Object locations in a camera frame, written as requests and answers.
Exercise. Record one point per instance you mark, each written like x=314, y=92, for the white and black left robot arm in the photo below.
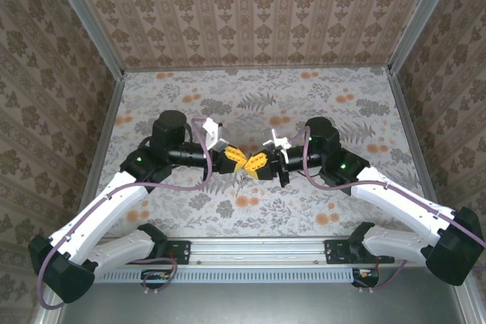
x=106, y=206

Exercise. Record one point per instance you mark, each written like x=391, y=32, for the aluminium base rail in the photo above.
x=247, y=252

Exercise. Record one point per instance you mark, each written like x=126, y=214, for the aluminium frame side rail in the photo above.
x=106, y=130
x=414, y=142

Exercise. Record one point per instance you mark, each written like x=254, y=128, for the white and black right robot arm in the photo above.
x=395, y=199

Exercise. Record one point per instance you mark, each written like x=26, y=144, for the aluminium frame post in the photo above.
x=421, y=16
x=87, y=16

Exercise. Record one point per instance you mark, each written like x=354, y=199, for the floral table cloth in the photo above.
x=247, y=111

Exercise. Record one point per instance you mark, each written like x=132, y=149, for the metal keyring with keys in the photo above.
x=240, y=185

